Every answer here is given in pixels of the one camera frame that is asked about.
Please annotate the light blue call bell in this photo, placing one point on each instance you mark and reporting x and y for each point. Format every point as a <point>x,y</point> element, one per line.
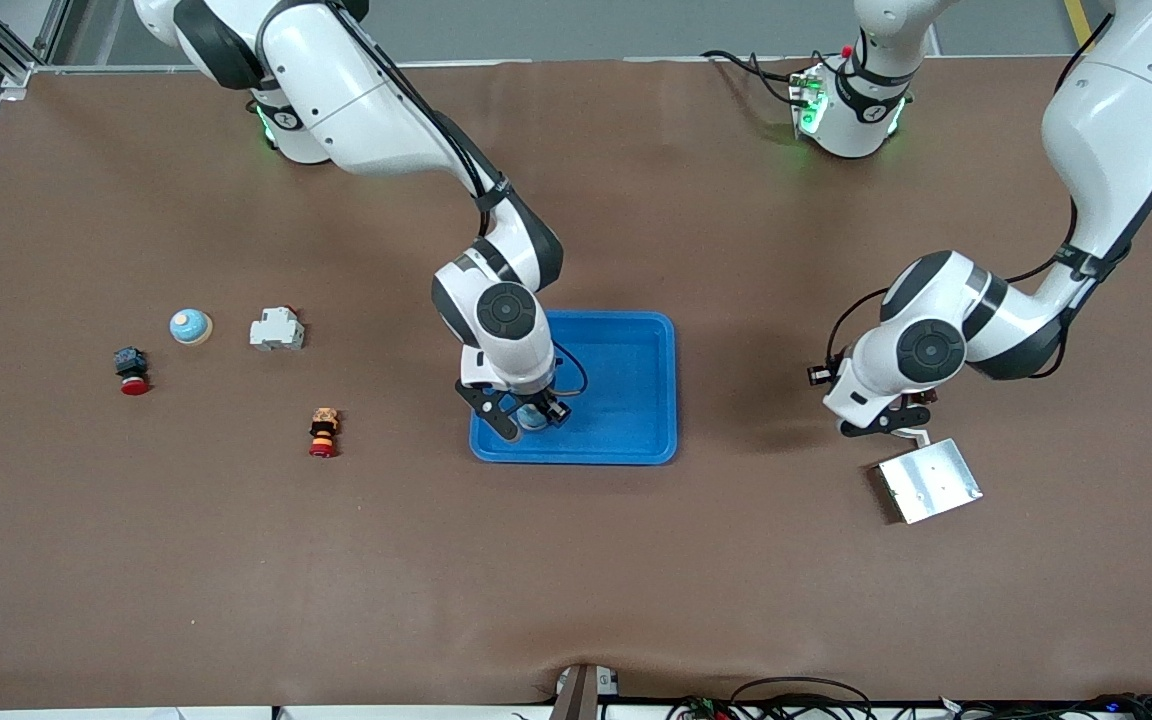
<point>190,327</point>
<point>532,420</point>

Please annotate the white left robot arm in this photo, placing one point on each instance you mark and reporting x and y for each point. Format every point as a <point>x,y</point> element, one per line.
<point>1116,130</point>

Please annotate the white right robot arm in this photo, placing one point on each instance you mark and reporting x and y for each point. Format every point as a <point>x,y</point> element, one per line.
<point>366,120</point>

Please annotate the blue plastic tray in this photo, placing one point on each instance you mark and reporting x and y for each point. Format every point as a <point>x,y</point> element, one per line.
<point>616,440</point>

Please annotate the square aluminium plate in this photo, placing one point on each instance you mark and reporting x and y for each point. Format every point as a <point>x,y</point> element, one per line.
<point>931,480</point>

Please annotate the orange red stacked push button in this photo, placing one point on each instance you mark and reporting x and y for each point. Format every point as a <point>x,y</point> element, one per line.
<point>324,430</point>

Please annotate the white circuit breaker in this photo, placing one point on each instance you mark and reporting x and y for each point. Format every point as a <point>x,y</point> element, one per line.
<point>276,332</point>

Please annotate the red button black block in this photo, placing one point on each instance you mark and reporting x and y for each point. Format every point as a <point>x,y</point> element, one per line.
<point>132,365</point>

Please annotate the white curved plastic bracket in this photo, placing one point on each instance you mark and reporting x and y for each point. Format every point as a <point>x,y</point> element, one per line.
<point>916,436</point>

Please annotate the metal table edge bracket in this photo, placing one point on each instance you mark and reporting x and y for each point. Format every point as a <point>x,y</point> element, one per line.
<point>576,695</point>

